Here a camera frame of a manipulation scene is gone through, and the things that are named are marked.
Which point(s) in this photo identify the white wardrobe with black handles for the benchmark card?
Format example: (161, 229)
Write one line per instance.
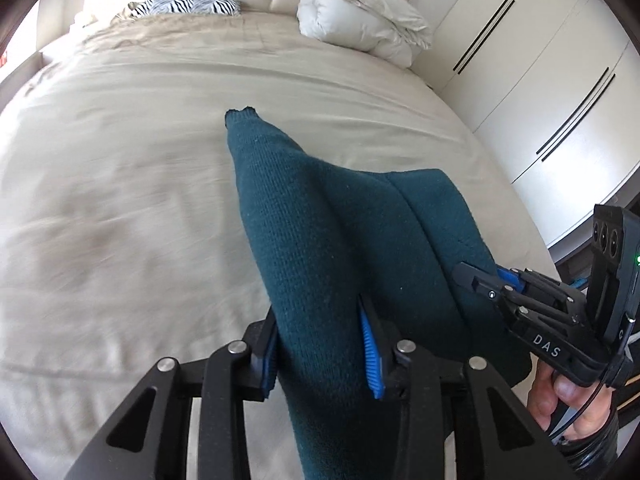
(551, 88)

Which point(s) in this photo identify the white bed sheet mattress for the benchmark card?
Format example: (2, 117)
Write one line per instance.
(121, 238)

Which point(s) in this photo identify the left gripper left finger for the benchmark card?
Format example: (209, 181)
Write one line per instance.
(264, 342)

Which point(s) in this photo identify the dark teal knit sweater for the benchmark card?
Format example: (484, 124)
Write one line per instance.
(323, 236)

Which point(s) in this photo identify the white folded duvet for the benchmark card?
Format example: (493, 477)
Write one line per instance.
(389, 29)

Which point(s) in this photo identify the person's right hand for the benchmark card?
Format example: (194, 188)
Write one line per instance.
(549, 390)

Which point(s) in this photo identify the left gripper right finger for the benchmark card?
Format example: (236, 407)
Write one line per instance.
(378, 338)

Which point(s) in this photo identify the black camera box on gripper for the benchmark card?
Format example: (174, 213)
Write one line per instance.
(613, 288)

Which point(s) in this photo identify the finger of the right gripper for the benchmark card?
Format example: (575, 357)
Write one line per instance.
(489, 286)

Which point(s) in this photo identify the zebra print pillow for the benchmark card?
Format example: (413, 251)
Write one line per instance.
(161, 7)

